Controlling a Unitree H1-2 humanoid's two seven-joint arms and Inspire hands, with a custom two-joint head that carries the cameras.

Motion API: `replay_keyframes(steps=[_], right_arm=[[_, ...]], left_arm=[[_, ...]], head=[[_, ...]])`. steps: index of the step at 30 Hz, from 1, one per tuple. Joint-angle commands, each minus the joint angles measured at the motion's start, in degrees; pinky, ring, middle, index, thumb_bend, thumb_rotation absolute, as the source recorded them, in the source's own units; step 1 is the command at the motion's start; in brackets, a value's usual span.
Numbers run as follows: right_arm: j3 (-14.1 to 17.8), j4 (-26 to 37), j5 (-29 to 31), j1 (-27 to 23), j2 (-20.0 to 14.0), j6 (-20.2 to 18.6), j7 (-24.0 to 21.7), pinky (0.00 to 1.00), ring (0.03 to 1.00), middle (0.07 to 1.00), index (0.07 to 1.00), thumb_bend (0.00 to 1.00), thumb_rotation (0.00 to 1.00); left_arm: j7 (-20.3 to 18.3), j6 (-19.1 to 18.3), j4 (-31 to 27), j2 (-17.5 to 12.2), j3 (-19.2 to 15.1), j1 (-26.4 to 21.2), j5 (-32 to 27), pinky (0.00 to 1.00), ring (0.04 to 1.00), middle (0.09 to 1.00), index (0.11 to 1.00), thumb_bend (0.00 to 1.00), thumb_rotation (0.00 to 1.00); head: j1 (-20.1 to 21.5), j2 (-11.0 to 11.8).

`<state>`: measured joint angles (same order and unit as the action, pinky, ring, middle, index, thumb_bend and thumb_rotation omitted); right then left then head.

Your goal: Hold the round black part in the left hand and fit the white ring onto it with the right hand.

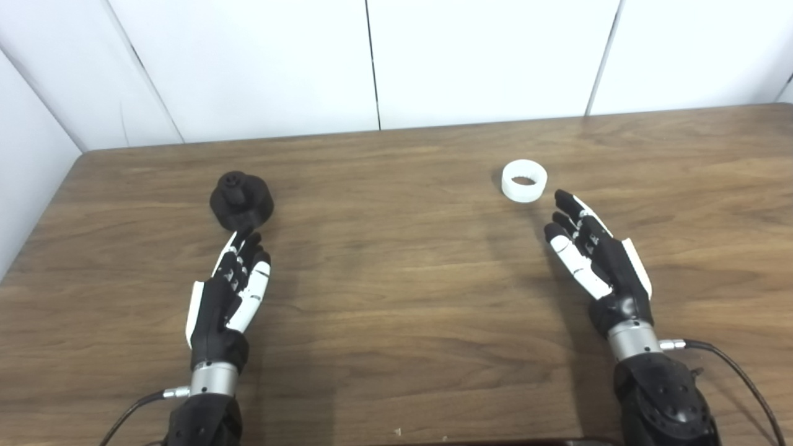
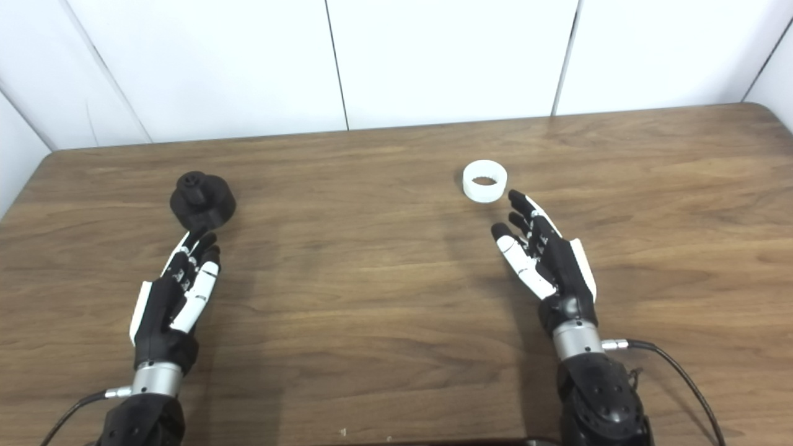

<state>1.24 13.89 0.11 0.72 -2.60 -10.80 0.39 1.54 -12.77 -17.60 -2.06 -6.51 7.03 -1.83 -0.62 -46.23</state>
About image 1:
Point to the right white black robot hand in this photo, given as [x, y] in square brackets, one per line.
[619, 272]

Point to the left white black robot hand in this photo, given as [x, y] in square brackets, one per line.
[214, 313]

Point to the round black part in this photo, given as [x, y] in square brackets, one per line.
[241, 201]

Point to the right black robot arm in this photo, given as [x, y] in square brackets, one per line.
[663, 402]

